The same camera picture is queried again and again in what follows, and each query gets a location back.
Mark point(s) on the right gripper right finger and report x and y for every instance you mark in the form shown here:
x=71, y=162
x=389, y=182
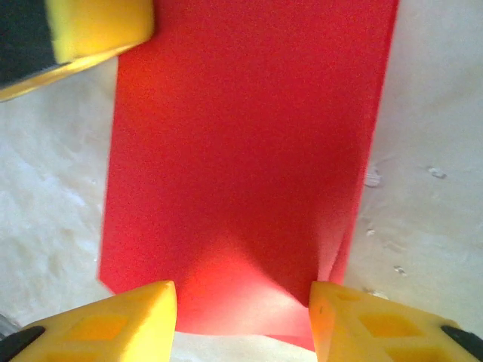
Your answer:
x=377, y=328

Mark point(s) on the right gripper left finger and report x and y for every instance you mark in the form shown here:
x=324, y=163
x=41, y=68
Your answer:
x=105, y=328

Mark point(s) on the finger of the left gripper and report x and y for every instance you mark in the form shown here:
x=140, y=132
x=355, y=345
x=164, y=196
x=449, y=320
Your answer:
x=98, y=22

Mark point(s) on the red square paper sheet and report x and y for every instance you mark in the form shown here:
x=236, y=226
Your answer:
x=245, y=132

